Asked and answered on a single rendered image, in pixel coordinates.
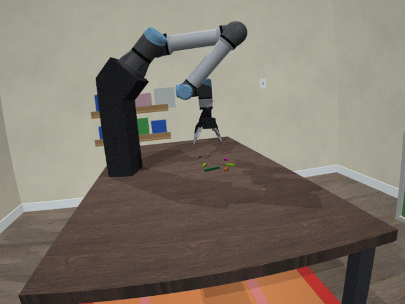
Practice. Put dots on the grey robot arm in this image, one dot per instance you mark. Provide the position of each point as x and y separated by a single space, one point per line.
224 39

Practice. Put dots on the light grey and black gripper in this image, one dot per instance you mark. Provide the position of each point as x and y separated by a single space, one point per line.
208 123

